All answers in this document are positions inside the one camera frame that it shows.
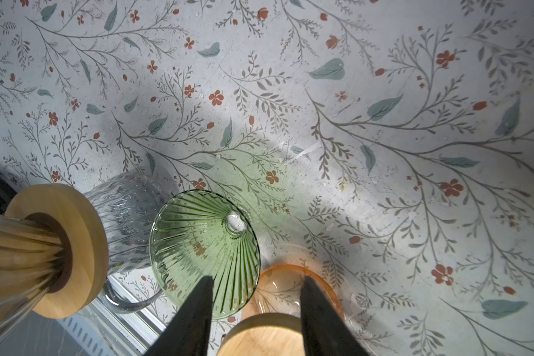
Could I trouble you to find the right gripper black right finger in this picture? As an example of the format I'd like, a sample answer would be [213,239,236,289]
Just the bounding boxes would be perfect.
[301,277,369,356]

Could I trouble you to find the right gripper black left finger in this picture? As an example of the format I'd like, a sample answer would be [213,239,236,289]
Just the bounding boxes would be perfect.
[144,276,214,356]

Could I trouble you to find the amber glass carafe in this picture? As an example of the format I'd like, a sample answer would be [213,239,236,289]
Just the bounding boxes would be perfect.
[230,264,344,345]

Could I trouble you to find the green glass dripper cone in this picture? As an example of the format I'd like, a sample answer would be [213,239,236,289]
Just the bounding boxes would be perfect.
[149,190,261,319]

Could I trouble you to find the wooden dripper ring base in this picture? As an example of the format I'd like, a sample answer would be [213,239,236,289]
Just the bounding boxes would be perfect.
[5,184,108,319]

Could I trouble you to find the clear grey glass carafe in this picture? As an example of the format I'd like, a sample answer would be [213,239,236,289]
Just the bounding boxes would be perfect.
[82,172,179,314]

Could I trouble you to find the grey glass dripper cone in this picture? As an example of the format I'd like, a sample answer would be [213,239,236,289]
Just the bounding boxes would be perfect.
[0,214,64,343]

